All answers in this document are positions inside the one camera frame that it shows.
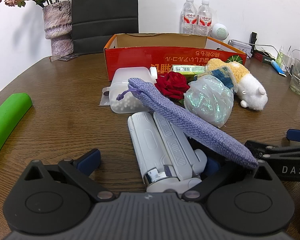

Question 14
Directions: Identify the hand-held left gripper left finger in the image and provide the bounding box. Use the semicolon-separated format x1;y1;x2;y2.
24;149;115;202

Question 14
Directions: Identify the white cable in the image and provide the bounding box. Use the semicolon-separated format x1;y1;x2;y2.
255;44;290;73

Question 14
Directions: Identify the green foam pad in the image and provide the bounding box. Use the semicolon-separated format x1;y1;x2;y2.
0;93;33;165

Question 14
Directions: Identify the yellow and white plush toy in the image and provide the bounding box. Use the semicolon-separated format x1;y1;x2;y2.
205;58;268;111

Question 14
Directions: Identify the white charger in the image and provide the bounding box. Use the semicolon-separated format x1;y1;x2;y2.
284;52;294;68

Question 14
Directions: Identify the white round speaker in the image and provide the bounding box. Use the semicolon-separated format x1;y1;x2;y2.
211;23;230;41

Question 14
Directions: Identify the purple textured vase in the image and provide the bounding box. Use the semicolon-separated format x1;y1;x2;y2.
42;0;74;56

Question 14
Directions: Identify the white printed box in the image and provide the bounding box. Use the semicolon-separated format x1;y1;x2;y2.
227;39;254;58

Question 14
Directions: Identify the black chair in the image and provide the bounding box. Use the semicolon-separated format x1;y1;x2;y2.
71;0;140;55

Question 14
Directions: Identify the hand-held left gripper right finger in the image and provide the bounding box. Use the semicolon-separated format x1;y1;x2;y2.
181;155;282;202

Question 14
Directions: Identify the white tripod stick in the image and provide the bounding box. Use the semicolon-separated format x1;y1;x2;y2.
127;111;208;193

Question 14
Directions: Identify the clear water bottle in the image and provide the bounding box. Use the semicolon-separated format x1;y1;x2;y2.
181;0;198;35
196;0;213;37

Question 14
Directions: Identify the green tissue packet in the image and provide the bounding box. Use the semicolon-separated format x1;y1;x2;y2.
170;64;208;82

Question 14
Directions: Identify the small clear plastic packet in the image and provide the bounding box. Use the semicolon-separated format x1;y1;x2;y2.
99;86;112;107

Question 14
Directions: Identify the dark red flat box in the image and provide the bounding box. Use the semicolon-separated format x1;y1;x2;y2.
254;50;275;62

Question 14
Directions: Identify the purple knitted drawstring pouch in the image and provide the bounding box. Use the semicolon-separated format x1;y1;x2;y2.
116;77;259;169

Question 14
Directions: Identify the small green spray bottle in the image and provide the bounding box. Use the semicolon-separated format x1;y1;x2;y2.
276;45;285;65

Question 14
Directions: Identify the clear drinking glass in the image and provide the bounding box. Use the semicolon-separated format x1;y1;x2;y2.
289;62;300;95

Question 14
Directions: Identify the red artificial rose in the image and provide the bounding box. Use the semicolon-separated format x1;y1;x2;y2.
154;71;190;100

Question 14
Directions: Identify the red cardboard box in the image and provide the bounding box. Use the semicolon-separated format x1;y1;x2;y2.
104;32;248;82

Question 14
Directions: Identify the iridescent plastic bag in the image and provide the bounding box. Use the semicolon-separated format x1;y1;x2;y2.
184;74;234;128

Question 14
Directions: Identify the blue knitted piece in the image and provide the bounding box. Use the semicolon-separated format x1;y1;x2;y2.
211;69;234;89

